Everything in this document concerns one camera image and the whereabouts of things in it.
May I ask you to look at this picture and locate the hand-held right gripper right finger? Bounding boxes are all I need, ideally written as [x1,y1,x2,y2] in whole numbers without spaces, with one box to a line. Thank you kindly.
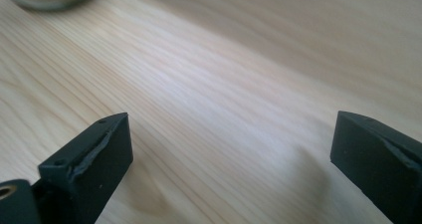
[329,111,422,224]

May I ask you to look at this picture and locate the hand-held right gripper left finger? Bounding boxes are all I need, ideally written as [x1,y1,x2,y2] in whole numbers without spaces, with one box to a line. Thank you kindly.
[33,112,134,224]

